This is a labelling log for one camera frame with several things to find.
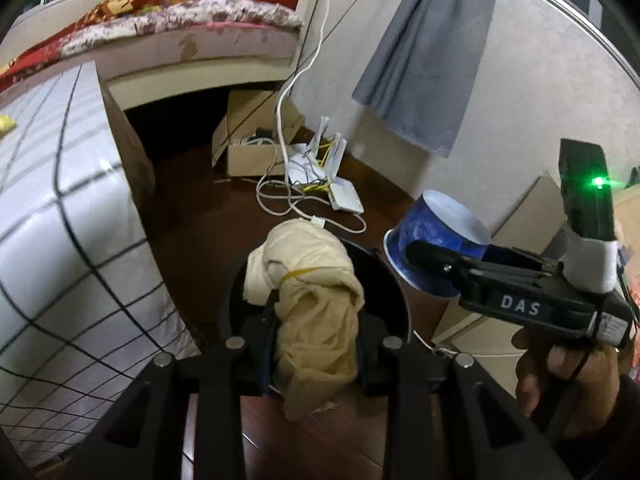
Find black round trash bin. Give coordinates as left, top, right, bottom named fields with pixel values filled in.
left=218, top=240, right=413, bottom=396

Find person's right hand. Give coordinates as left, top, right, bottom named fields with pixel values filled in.
left=512, top=327, right=624, bottom=441

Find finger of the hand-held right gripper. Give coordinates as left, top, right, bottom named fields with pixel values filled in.
left=487, top=246, right=560, bottom=274
left=405, top=241, right=564, bottom=297

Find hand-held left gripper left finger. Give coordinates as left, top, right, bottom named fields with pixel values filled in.
left=60, top=287, right=280, bottom=480

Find grey hanging cloth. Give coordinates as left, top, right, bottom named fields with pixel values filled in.
left=351, top=0, right=502, bottom=159

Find bed with red blanket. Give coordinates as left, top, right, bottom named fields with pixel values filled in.
left=0, top=0, right=306, bottom=92

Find brown table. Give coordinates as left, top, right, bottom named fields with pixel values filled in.
left=97, top=76, right=157, bottom=241

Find long white cable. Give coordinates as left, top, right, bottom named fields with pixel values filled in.
left=255, top=0, right=369, bottom=236

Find yellow network cable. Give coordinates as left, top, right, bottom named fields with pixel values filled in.
left=294, top=179, right=332, bottom=197

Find beige box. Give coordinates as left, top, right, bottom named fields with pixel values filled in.
left=432, top=172, right=576, bottom=357

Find open cardboard box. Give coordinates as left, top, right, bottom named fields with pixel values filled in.
left=211, top=89, right=306, bottom=179

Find blue paper cup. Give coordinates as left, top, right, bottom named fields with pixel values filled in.
left=383, top=189, right=491, bottom=297

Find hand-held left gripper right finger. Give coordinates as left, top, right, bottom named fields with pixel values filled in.
left=357, top=331, right=573, bottom=480

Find white router with antennas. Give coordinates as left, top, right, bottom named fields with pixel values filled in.
left=286, top=116, right=349, bottom=197

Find white flat modem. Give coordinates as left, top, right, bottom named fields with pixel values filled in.
left=327, top=180, right=365, bottom=214

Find white bed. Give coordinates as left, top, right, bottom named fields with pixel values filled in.
left=0, top=0, right=313, bottom=111

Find cream cloth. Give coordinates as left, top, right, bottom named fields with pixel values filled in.
left=243, top=217, right=366, bottom=422

